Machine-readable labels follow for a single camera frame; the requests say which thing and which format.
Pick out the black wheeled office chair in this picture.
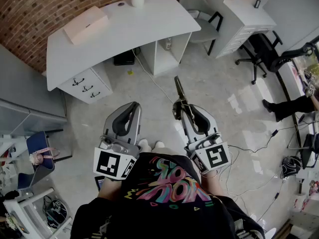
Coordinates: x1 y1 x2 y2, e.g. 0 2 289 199
235 30 284 86

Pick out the person's left forearm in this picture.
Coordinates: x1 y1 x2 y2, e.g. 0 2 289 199
97 175 125 201

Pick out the white floor cable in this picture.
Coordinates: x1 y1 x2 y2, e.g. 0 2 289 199
131 48 175 105

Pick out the black mesh office chair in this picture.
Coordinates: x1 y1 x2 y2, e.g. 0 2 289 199
270 41 319 72

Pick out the grey side cabinet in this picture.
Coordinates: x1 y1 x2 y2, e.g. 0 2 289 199
0 99 68 137

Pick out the person's black printed t-shirt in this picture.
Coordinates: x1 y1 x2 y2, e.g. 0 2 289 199
71 152 265 239

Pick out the pink cardboard box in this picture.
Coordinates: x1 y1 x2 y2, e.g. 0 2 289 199
62 5 110 46

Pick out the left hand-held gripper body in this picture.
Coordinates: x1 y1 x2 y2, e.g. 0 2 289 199
93 133 141 181

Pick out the blue padded chair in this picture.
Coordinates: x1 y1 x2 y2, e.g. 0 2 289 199
17 130 56 190

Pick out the dark phone with blue screen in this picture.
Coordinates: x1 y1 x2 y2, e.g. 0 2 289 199
94 175 106 192

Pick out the black box under desk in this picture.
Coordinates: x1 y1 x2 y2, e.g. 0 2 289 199
114 49 136 66

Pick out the white desk with drawers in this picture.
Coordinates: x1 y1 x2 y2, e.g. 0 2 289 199
46 0 202 105

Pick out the person's white left shoe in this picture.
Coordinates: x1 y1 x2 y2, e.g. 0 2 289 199
138 138 152 153

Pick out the white step stool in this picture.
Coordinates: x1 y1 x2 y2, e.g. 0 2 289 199
3 188 73 239

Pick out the black floor cable with adapter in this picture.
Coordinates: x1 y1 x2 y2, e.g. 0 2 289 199
228 123 300 154

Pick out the person's right forearm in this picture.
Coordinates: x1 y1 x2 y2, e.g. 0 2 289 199
200 169 226 199

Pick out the pink plush toy with strap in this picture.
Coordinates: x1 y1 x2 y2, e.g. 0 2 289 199
29 147 61 164

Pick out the grey shell chair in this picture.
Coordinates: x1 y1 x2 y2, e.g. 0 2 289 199
179 0 224 56

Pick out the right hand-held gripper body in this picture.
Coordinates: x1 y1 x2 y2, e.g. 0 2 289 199
183 132 231 176

